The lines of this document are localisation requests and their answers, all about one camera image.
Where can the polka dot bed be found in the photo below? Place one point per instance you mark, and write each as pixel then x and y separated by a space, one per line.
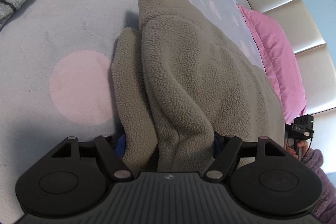
pixel 65 29

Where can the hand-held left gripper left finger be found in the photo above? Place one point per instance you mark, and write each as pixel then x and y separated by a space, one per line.
pixel 120 146

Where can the beige fleece hoodie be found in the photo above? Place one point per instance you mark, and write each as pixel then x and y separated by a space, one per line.
pixel 197 69

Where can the pink pillow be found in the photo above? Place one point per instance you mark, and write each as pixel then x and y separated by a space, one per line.
pixel 275 50

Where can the person's right hand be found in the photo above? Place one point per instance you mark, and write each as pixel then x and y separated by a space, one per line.
pixel 302 146

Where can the cream padded headboard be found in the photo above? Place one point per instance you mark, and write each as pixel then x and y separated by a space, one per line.
pixel 302 29

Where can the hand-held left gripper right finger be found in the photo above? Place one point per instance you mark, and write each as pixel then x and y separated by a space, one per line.
pixel 218 146

